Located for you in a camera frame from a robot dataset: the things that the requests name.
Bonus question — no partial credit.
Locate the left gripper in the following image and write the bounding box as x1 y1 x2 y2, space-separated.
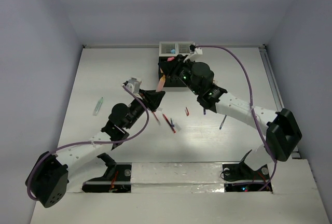
124 89 164 129

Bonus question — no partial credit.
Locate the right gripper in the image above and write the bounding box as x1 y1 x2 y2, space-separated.
159 54 201 96

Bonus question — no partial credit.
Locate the orange highlighter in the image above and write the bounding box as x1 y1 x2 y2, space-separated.
156 76 165 92

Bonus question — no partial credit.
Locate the green highlighter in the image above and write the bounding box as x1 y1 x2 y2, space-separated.
93 97 103 116

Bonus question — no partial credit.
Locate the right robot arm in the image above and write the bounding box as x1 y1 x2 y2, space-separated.
158 55 302 178

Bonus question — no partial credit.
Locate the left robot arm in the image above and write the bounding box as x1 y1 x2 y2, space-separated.
25 89 165 208

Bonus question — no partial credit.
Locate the black slotted organizer box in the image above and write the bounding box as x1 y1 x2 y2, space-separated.
157 55 196 88

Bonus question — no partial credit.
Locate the dark red gel pen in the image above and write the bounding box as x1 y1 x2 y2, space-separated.
162 113 176 134

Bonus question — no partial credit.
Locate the white slotted organizer box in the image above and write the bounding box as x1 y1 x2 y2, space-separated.
159 41 195 57

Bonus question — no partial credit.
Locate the clear cap near pens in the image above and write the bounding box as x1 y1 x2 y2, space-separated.
174 123 182 131

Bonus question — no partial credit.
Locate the blue ballpoint pen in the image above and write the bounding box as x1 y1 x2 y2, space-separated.
219 115 227 130

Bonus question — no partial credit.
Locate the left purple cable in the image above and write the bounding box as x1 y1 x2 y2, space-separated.
27 85 150 200

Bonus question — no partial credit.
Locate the purple cable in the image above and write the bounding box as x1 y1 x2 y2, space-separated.
194 44 278 191
27 85 150 200

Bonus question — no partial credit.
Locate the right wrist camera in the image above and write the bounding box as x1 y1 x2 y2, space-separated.
189 44 203 60

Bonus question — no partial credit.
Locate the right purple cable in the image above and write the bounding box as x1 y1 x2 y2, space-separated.
194 44 278 191

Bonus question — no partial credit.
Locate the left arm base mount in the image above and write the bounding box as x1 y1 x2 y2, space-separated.
82 164 132 193

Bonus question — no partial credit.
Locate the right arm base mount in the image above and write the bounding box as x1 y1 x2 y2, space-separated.
220 150 273 192

